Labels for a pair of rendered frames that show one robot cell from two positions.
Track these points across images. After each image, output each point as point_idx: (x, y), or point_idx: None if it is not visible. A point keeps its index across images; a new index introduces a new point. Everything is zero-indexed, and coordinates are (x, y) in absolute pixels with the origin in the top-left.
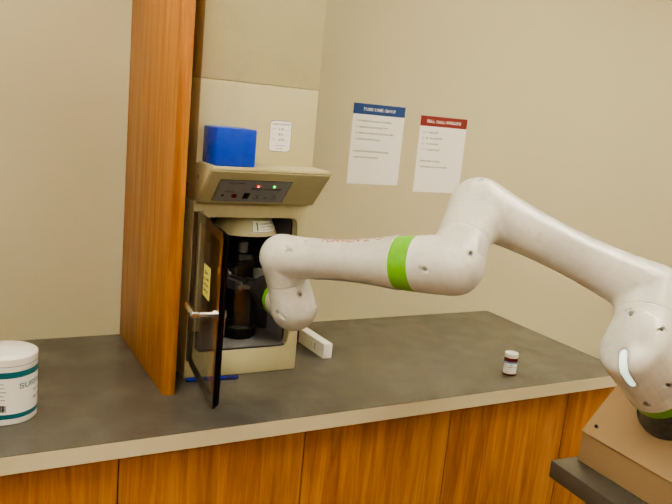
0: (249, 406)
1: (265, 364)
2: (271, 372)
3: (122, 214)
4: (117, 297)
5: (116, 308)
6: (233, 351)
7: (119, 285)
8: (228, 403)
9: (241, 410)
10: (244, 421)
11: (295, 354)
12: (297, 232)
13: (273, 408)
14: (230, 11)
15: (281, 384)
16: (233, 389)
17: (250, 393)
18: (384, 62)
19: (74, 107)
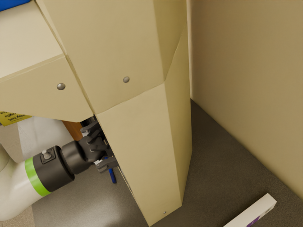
0: (61, 202)
1: (134, 197)
2: (134, 206)
3: (188, 7)
4: (189, 70)
5: (189, 76)
6: (117, 166)
7: (190, 62)
8: (67, 186)
9: (54, 197)
10: (36, 203)
11: (147, 221)
12: (106, 137)
13: (56, 220)
14: None
15: (107, 220)
16: (93, 184)
17: (85, 197)
18: None
19: None
